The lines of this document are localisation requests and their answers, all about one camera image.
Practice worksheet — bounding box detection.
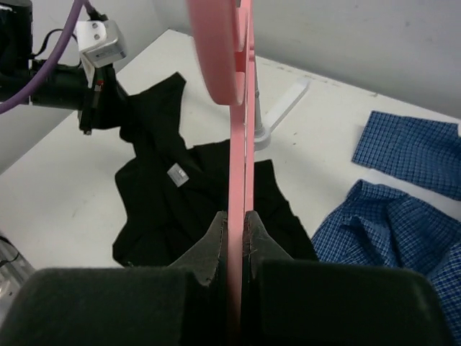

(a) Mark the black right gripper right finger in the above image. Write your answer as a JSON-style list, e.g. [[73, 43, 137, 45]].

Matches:
[[241, 211, 455, 345]]

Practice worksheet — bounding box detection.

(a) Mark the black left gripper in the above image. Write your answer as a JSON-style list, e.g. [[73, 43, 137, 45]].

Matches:
[[79, 64, 126, 136]]

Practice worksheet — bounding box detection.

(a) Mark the pink hanger holding white shirt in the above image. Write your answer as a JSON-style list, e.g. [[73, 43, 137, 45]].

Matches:
[[187, 0, 256, 345]]

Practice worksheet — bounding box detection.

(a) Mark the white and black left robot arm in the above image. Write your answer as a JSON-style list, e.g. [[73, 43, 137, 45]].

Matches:
[[1, 1, 127, 135]]

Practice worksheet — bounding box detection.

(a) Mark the black shirt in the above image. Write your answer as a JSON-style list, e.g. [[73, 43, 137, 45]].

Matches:
[[86, 71, 320, 269]]

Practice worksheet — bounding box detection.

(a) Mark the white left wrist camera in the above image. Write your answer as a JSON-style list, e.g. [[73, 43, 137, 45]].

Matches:
[[76, 19, 127, 68]]

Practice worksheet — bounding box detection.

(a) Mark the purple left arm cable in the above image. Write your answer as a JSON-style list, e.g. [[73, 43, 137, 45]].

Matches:
[[0, 0, 95, 115]]

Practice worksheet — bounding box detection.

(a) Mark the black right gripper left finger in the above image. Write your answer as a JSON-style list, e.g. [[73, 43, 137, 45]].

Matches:
[[2, 212, 227, 345]]

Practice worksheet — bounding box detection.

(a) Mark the silver and white clothes rack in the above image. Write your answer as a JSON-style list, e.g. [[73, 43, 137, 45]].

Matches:
[[254, 63, 311, 151]]

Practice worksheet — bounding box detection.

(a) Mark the blue checkered shirt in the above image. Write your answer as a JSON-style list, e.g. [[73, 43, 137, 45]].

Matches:
[[312, 111, 460, 340]]

